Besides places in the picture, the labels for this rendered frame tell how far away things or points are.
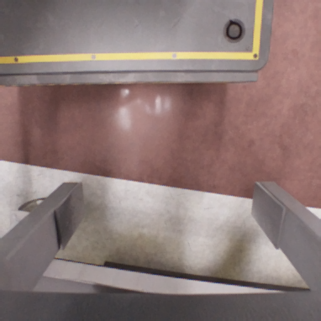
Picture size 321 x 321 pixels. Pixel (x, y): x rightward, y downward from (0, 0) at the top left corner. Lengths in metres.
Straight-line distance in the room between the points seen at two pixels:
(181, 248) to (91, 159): 0.52
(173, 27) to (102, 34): 0.14
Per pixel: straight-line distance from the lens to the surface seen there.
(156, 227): 0.96
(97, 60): 0.50
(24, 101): 0.94
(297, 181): 1.00
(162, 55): 0.49
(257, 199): 0.17
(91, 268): 0.59
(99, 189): 0.91
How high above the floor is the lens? 0.81
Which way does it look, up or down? 74 degrees down
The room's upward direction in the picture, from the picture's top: 178 degrees counter-clockwise
